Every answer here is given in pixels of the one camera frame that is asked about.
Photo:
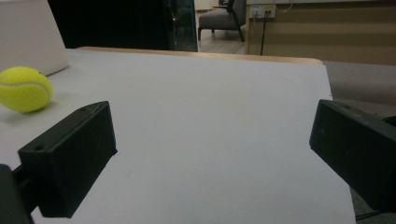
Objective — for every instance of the white box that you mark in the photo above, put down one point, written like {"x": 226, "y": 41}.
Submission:
{"x": 28, "y": 34}

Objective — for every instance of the dark glass partition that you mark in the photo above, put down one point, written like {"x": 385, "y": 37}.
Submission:
{"x": 183, "y": 25}

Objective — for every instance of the wall socket panel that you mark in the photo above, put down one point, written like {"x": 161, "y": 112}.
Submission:
{"x": 262, "y": 11}

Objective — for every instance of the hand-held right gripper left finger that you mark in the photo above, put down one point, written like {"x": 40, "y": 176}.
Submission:
{"x": 71, "y": 161}

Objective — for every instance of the yellow tennis ball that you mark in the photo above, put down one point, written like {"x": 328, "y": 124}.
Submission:
{"x": 24, "y": 89}

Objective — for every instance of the grey armchair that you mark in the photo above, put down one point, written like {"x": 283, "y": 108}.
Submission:
{"x": 222, "y": 18}

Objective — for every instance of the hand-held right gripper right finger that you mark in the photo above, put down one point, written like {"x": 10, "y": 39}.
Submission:
{"x": 358, "y": 149}

